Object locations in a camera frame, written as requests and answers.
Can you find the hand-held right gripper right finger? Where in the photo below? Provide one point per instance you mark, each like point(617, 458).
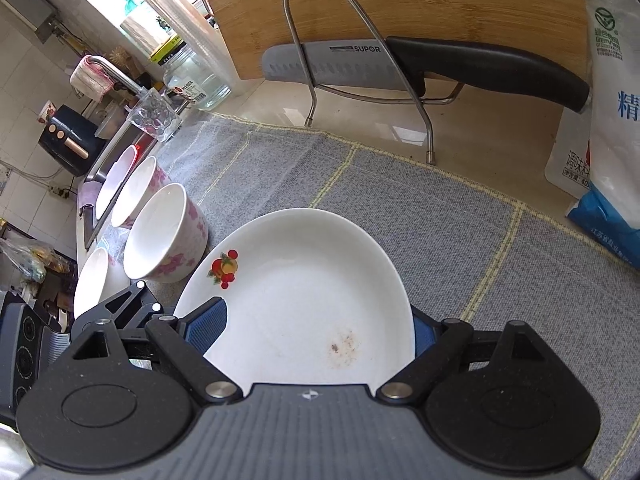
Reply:
point(424, 332)

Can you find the white bowl pink floral print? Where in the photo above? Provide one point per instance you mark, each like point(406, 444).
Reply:
point(160, 232)
point(92, 282)
point(142, 187)

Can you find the metal faucet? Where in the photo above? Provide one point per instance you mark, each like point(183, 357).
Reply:
point(112, 67)

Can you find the clear plastic bag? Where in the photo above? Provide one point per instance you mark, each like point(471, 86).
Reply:
point(30, 260)

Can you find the tall plastic wrap roll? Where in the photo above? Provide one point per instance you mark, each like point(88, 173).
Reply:
point(200, 20)

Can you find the bamboo cutting board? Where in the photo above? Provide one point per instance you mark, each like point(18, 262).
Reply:
point(400, 5)

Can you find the black air fryer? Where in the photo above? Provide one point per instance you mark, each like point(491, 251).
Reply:
point(67, 135)

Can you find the grey and teal checked mat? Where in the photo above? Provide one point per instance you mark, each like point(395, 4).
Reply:
point(450, 240)

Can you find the glass jar yellow-black lid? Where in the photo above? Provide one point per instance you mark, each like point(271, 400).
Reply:
point(195, 80)

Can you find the pink and white dishcloth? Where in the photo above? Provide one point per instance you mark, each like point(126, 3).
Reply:
point(90, 80)

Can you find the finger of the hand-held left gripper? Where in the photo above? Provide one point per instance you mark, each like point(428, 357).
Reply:
point(125, 310)

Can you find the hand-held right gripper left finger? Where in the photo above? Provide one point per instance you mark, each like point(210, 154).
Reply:
point(206, 327)

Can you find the white and blue salt bag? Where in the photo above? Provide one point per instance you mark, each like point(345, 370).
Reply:
point(612, 125)

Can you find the clear glass mug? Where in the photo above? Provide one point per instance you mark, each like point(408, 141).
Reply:
point(152, 117)

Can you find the stained white fruit-print plate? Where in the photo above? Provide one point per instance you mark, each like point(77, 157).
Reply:
point(305, 285)

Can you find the grey wall-mounted heater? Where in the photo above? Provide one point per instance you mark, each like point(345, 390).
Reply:
point(27, 10)

